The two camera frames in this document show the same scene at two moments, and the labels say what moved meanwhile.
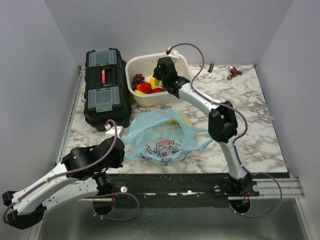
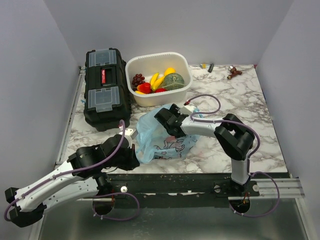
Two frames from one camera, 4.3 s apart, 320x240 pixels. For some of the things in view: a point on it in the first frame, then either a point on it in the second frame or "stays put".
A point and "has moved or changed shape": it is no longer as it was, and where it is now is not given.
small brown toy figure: x=234 y=72 stays put
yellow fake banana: x=139 y=92 stays put
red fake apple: x=145 y=87 stays put
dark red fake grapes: x=137 y=79 stays put
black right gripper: x=155 y=73 → x=175 y=110
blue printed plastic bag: x=163 y=136 has moved or changed shape
